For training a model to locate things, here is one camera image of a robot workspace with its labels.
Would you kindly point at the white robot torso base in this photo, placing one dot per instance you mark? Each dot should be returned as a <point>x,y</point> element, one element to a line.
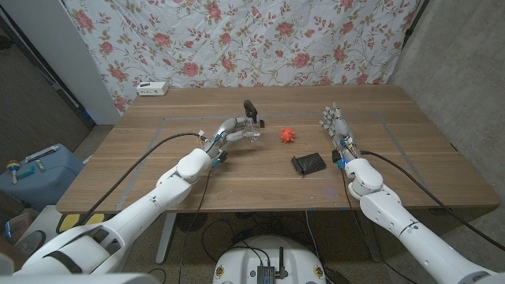
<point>244,260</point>

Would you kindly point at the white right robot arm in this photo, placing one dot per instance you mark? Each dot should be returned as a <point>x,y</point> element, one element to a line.
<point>386,213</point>

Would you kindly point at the yellow black floor item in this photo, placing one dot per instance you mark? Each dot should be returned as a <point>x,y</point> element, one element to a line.
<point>71,223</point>

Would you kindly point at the white grey flat bar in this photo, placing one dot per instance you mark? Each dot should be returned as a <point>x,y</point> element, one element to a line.
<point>41,154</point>

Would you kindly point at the white table leg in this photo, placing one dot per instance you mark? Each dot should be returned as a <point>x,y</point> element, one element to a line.
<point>165,236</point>

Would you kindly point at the blue storage box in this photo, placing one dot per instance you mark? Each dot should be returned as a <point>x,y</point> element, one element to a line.
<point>43,185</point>

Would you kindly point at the black round floor disc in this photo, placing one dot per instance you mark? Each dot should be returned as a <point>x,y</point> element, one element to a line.
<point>191,223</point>

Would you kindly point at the yellow blue toy maraca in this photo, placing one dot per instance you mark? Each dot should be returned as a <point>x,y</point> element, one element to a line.
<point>13,165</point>

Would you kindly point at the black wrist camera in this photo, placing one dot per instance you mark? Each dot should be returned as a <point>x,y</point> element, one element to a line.
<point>337,158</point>
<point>220,158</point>

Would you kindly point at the white floor container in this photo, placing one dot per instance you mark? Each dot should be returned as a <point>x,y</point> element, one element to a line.
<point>43,217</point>

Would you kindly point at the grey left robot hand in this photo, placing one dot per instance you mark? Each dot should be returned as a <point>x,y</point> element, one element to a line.
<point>227,130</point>

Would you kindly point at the black ribbed card holder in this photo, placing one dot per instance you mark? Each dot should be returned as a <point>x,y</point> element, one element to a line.
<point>309,163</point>

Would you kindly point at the small green toy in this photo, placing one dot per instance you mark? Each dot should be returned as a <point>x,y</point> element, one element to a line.
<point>40,165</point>

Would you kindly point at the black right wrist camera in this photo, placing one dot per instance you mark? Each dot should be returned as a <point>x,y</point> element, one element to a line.
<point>337,158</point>

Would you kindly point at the floral backdrop cloth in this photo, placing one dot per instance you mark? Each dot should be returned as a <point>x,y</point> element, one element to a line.
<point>236,39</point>

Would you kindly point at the teal plastic toy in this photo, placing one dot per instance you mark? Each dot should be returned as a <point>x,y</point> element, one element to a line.
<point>25,172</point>

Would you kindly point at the black backdrop stand pole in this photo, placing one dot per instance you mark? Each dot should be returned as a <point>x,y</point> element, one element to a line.
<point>414,21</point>

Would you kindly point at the black torso antenna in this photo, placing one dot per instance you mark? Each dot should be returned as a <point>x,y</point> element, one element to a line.
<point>281,260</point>

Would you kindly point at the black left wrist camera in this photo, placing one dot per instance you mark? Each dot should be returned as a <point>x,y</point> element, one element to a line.
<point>220,158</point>

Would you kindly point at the white power strip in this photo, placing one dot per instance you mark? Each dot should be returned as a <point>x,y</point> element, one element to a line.
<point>152,88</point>

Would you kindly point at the clear plastic dispenser bottle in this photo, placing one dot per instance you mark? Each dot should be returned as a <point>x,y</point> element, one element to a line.
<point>255,130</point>

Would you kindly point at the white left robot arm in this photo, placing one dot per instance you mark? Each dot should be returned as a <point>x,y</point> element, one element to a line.
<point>169,189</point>

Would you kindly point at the orange spiky stress ball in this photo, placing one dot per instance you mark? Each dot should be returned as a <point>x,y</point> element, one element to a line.
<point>287,135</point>

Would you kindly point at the black torso electronics box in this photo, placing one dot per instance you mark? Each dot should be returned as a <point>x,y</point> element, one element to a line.
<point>265,274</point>

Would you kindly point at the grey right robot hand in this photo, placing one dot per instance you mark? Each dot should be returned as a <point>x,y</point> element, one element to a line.
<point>342,133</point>

